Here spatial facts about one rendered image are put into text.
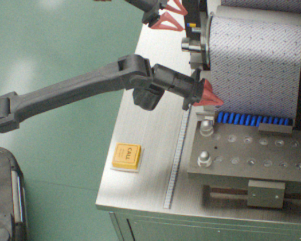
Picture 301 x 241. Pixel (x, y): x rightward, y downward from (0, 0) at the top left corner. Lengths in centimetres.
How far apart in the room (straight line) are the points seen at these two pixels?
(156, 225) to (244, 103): 43
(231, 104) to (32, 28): 200
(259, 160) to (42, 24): 212
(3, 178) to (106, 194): 98
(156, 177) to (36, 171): 125
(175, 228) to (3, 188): 105
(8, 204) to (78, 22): 125
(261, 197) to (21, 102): 68
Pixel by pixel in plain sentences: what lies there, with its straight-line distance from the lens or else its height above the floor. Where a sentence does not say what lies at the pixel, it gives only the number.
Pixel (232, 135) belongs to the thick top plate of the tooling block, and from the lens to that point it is 183.
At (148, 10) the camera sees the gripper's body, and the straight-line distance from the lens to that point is 169.
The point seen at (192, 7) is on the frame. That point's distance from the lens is 206.
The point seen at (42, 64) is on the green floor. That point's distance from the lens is 348.
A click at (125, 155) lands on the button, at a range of 195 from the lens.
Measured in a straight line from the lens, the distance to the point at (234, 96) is 181.
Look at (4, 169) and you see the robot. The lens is 286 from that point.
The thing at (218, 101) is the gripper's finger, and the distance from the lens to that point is 183.
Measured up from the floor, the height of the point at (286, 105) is 109.
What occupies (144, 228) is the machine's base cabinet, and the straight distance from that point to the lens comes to 199.
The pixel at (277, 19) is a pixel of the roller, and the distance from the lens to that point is 182.
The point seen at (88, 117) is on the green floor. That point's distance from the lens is 320.
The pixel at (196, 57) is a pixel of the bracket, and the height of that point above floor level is 114.
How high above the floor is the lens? 255
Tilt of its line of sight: 54 degrees down
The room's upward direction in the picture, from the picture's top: 11 degrees counter-clockwise
